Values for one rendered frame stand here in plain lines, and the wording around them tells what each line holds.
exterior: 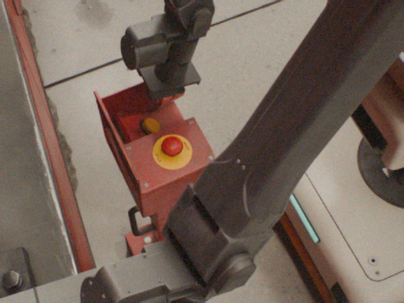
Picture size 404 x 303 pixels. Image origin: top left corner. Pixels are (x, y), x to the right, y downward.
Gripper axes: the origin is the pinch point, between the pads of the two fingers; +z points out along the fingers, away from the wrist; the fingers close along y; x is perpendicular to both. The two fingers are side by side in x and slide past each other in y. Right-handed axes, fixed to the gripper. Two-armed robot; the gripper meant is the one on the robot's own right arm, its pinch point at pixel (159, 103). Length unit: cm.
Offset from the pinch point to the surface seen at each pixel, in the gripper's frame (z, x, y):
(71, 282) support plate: -14.7, 32.7, 31.1
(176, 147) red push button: -2.4, 11.4, 2.3
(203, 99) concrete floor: 68, -40, -51
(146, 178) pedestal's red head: 2.2, 13.5, 8.1
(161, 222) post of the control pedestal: 38.1, 8.9, -5.3
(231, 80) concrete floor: 64, -43, -63
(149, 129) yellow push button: 5.5, 1.8, 1.7
